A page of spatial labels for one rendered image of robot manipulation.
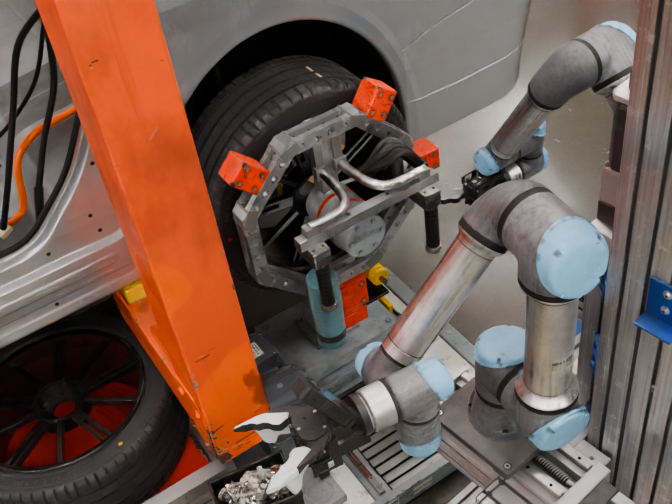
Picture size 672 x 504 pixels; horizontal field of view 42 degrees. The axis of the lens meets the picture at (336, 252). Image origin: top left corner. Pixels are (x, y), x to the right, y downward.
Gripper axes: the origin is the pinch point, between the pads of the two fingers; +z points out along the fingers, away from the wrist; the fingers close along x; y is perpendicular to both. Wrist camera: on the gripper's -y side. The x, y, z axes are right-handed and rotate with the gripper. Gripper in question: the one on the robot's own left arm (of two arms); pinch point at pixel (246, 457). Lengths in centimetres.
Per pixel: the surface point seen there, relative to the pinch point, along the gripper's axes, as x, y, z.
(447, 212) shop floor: 176, 101, -129
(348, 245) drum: 80, 28, -51
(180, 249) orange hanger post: 54, -6, -7
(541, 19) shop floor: 286, 86, -255
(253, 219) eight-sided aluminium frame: 91, 16, -30
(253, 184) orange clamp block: 90, 6, -33
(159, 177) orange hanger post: 52, -24, -7
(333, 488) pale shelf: 48, 73, -23
